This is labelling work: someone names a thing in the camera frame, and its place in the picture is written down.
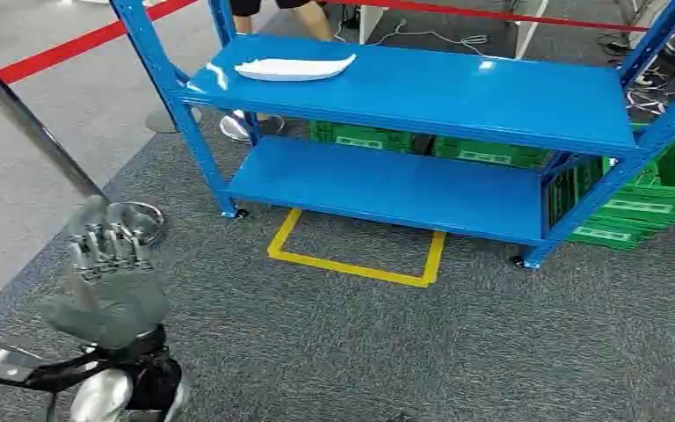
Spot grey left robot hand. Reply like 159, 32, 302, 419
37, 196, 171, 351

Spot white curved plastic part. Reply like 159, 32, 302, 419
233, 53, 358, 83

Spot round grey stanchion base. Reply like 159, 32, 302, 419
143, 107, 203, 135

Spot yellow tape square outline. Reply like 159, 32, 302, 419
266, 207, 447, 289

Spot red barrier belt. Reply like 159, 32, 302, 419
0, 0, 199, 86
320, 0, 675, 40

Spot person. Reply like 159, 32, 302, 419
219, 0, 337, 144

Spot blue metal shelf rack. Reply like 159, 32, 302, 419
109, 0, 675, 272

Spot white furniture panel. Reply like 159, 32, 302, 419
513, 0, 550, 61
359, 4, 387, 46

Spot black camera mount strap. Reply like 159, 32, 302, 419
0, 349, 118, 392

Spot silver stanchion post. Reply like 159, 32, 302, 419
0, 65, 167, 246

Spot white cable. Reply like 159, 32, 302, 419
333, 18, 490, 60

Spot tangled white cables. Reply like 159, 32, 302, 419
625, 65, 675, 116

